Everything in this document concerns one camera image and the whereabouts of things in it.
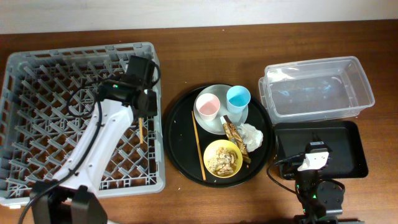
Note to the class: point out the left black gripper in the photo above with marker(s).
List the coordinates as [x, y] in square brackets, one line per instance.
[145, 106]

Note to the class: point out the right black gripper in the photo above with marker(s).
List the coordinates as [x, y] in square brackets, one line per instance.
[288, 169]

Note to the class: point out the white napkin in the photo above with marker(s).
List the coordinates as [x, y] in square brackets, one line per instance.
[252, 138]

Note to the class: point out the pink cup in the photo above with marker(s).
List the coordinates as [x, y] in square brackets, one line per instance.
[208, 106]

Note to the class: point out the gold brown snack wrapper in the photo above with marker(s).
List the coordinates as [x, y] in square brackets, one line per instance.
[234, 136]

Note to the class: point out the food scraps and rice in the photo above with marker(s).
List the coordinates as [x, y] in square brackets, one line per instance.
[223, 162]

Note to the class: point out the yellow bowl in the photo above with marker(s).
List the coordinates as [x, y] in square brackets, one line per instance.
[209, 151]

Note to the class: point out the blue cup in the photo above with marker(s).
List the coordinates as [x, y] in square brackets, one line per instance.
[237, 97]

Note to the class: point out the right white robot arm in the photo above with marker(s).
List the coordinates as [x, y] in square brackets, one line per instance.
[321, 199]

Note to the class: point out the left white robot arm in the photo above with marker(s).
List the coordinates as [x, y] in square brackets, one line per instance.
[71, 196]

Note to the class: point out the grey plastic dishwasher rack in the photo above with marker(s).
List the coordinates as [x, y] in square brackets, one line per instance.
[41, 121]

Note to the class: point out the black rectangular tray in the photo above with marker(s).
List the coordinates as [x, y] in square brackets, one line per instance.
[346, 158]

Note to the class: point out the clear plastic bin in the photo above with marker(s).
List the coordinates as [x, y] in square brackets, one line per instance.
[315, 90]

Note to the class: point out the round black serving tray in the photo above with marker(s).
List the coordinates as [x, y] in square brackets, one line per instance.
[181, 147]

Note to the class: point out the grey round plate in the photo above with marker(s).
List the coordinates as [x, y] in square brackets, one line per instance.
[214, 126]

